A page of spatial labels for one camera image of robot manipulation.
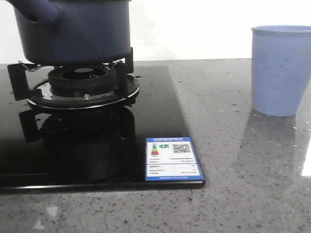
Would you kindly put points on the black glass gas stove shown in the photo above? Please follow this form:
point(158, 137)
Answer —
point(95, 149)

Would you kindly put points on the dark blue cooking pot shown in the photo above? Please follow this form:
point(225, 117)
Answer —
point(73, 32)

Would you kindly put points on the black pot support grate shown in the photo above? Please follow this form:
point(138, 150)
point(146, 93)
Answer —
point(41, 97)

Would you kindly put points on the black round gas burner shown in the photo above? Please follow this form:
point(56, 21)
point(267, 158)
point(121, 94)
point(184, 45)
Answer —
point(77, 81)

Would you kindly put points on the light blue ribbed cup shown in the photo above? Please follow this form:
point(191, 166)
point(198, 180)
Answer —
point(281, 68)

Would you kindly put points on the blue energy label sticker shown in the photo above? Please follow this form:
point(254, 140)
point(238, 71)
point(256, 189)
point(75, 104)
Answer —
point(171, 159)

